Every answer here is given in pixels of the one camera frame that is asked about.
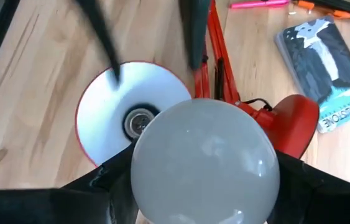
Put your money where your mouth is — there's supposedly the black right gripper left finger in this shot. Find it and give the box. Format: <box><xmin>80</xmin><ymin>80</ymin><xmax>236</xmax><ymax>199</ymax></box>
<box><xmin>0</xmin><ymin>142</ymin><xmax>140</xmax><ymax>224</ymax></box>

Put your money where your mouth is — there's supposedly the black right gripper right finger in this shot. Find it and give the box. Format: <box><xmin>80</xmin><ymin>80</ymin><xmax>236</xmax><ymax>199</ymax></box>
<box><xmin>266</xmin><ymin>150</ymin><xmax>350</xmax><ymax>224</ymax></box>

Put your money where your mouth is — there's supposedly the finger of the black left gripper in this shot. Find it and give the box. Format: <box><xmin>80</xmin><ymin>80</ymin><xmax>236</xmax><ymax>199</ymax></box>
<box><xmin>75</xmin><ymin>0</ymin><xmax>121</xmax><ymax>90</ymax></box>
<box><xmin>179</xmin><ymin>0</ymin><xmax>211</xmax><ymax>71</ymax></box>

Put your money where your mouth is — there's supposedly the red desk lamp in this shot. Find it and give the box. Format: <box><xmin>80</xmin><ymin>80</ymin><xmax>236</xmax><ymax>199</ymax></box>
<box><xmin>74</xmin><ymin>0</ymin><xmax>320</xmax><ymax>167</ymax></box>

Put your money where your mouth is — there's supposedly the white lightbulb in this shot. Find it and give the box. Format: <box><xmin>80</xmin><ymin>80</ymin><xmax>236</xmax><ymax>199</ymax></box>
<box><xmin>130</xmin><ymin>98</ymin><xmax>281</xmax><ymax>224</ymax></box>

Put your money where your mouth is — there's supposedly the pink marker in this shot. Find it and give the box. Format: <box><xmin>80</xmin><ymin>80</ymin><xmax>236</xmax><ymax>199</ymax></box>
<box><xmin>229</xmin><ymin>0</ymin><xmax>291</xmax><ymax>9</ymax></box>

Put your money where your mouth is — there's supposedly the Yellowstone book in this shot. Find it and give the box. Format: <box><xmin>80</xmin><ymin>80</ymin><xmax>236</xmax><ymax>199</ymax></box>
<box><xmin>275</xmin><ymin>16</ymin><xmax>350</xmax><ymax>134</ymax></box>

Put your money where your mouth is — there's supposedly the orange marker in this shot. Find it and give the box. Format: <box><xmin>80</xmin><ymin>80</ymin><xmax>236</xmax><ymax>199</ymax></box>
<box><xmin>297</xmin><ymin>0</ymin><xmax>350</xmax><ymax>20</ymax></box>

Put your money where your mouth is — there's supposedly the black lamp power cable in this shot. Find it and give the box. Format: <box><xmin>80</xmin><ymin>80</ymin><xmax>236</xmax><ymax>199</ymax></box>
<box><xmin>242</xmin><ymin>97</ymin><xmax>274</xmax><ymax>112</ymax></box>

